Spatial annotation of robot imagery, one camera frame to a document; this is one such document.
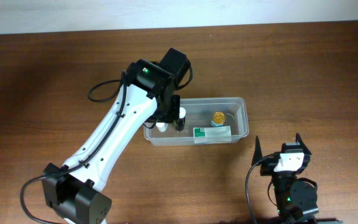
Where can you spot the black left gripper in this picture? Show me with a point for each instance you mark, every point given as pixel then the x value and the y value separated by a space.
pixel 173 116

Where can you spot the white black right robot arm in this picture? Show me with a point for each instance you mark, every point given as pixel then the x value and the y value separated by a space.
pixel 295 198

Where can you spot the white green medicine box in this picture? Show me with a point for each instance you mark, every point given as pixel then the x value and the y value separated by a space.
pixel 214 135

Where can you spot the dark bottle white cap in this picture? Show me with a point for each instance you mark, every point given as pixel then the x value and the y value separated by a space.
pixel 180 123

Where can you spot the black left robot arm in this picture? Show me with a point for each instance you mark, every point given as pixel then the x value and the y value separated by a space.
pixel 146 95

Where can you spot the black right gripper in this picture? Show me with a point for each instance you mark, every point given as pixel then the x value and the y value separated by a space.
pixel 268 165

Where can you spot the small jar gold lid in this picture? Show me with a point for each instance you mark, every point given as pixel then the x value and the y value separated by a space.
pixel 218 119

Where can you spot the white spray bottle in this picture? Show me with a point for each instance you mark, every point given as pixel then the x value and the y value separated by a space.
pixel 162 127

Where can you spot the clear plastic container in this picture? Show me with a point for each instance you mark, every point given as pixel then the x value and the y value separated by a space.
pixel 207 121

